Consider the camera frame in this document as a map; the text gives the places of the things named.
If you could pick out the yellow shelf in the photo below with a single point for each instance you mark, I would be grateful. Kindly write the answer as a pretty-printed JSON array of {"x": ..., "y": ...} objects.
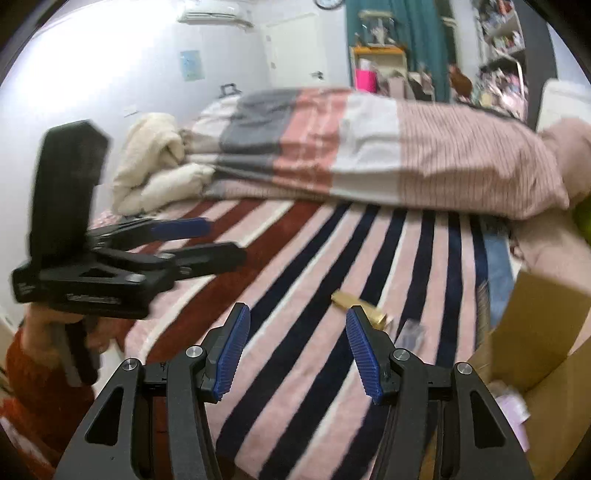
[{"x": 378, "y": 51}]

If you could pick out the round wall clock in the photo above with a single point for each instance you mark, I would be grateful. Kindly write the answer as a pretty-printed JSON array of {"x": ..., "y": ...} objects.
[{"x": 328, "y": 3}]

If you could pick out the brown cardboard box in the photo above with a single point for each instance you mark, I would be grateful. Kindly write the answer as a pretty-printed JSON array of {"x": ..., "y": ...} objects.
[{"x": 545, "y": 332}]

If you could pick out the cluttered bookshelf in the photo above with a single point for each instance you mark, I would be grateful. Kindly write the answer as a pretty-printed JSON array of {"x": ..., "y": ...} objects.
[{"x": 503, "y": 27}]

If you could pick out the striped fleece blanket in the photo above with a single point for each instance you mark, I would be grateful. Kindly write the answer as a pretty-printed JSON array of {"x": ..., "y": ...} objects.
[{"x": 323, "y": 258}]

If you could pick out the purple rectangular box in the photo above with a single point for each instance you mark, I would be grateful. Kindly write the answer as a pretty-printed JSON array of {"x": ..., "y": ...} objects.
[{"x": 510, "y": 406}]

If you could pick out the teal curtain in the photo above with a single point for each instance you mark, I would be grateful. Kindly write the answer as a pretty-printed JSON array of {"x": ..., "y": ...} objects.
[{"x": 425, "y": 32}]

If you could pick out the pink bag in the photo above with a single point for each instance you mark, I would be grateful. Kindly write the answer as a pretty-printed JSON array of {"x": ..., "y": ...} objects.
[{"x": 364, "y": 79}]

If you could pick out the green plush toy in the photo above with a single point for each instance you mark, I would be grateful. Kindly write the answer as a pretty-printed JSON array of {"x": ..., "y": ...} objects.
[{"x": 584, "y": 219}]

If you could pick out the person's left hand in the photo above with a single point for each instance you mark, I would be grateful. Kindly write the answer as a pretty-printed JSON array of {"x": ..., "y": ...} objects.
[{"x": 41, "y": 339}]

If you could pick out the cream fluffy blanket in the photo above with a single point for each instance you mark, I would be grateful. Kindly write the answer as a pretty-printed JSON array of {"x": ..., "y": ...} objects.
[{"x": 152, "y": 157}]

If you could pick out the glass display case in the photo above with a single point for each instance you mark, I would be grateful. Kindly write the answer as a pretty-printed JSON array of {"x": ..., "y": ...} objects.
[{"x": 376, "y": 27}]

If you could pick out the clear bottle rose-gold cap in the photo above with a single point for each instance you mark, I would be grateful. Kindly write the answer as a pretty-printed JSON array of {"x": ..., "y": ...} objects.
[{"x": 411, "y": 334}]

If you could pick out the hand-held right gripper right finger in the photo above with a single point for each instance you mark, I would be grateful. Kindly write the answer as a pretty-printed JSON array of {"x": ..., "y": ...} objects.
[{"x": 364, "y": 360}]

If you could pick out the light blue wall poster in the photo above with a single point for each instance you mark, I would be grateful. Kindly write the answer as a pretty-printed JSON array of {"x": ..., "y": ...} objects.
[{"x": 191, "y": 65}]

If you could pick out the gold rectangular box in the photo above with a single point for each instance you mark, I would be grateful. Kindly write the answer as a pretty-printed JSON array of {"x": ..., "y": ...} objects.
[{"x": 355, "y": 304}]

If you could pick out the brown round object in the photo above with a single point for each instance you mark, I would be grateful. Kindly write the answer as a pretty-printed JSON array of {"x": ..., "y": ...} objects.
[{"x": 461, "y": 81}]

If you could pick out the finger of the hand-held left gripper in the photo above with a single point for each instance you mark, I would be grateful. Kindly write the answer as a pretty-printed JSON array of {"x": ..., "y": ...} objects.
[
  {"x": 184, "y": 227},
  {"x": 217, "y": 258}
]

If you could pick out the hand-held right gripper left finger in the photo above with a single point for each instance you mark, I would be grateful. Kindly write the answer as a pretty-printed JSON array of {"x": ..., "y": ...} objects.
[{"x": 231, "y": 355}]

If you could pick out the white headboard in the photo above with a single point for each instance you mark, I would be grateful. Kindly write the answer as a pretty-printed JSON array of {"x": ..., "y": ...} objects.
[{"x": 563, "y": 99}]

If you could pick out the white air conditioner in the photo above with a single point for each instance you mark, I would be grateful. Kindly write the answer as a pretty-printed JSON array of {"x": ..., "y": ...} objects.
[{"x": 214, "y": 11}]

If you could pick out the dark suitcase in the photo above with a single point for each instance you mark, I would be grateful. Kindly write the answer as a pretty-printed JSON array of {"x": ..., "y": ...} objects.
[{"x": 228, "y": 91}]

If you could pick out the pink grey striped duvet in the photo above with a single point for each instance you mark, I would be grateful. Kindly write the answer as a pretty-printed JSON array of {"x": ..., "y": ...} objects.
[{"x": 415, "y": 152}]

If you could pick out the white door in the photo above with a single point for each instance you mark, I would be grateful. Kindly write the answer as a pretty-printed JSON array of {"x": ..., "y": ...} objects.
[{"x": 295, "y": 50}]

